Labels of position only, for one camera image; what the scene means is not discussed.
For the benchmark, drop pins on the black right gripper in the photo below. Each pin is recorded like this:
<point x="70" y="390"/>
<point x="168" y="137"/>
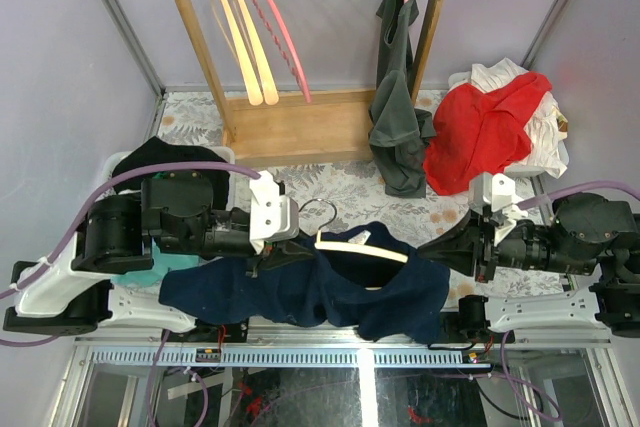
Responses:
<point x="466" y="241"/>

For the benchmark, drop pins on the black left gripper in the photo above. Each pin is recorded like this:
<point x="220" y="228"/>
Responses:
<point x="281" y="252"/>

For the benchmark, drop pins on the cream plastic hanger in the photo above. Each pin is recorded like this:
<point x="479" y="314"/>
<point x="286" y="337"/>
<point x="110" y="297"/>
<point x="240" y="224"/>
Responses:
<point x="347" y="247"/>

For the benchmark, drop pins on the navy blue t-shirt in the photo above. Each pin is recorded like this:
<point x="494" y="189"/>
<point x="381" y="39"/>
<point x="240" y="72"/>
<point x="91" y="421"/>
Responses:
<point x="377" y="297"/>

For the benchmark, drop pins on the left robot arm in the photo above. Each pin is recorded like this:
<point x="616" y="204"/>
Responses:
<point x="176" y="213"/>

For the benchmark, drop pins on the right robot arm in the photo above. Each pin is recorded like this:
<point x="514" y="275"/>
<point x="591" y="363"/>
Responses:
<point x="588" y="232"/>

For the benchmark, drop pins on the red t-shirt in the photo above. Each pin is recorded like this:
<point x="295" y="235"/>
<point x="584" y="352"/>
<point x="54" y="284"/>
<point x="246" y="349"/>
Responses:
<point x="481" y="132"/>

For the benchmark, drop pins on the teal t-shirt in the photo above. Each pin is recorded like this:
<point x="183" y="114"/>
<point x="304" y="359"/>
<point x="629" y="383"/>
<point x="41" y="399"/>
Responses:
<point x="163" y="263"/>

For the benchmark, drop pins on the grey t-shirt on hanger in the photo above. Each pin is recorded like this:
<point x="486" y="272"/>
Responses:
<point x="400" y="132"/>

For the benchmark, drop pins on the black t-shirt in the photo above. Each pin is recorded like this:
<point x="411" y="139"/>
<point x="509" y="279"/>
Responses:
<point x="156" y="151"/>

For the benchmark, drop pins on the pink twisted-bar hanger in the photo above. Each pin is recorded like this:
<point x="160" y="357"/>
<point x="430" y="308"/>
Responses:
<point x="281" y="36"/>

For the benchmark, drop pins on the light wooden hanger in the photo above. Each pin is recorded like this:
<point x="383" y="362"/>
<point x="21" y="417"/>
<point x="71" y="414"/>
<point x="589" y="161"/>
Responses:
<point x="268" y="86"/>
<point x="254" y="92"/>

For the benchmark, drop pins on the light wooden hanger left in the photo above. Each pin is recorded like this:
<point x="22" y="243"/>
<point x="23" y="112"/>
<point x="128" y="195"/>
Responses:
<point x="254" y="92"/>

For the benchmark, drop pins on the floral table mat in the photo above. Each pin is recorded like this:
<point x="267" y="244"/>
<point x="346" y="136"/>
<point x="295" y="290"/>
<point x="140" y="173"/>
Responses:
<point x="349" y="194"/>

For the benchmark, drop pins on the wooden clothes rack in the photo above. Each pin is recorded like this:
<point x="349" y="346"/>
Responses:
<point x="333" y="127"/>

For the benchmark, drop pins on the white garment pile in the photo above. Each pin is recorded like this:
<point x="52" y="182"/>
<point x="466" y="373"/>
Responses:
<point x="547" y="128"/>

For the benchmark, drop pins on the white plastic bin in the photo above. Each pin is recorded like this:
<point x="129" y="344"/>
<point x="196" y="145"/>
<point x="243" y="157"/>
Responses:
<point x="107" y="167"/>

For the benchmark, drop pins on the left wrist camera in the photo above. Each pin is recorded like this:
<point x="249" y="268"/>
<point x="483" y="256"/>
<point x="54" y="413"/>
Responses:
<point x="274" y="216"/>

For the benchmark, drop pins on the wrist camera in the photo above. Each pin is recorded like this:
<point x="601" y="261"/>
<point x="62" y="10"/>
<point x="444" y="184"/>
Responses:
<point x="494" y="197"/>
<point x="274" y="216"/>

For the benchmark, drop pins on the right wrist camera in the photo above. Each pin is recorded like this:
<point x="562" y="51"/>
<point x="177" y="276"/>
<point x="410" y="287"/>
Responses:
<point x="494" y="197"/>

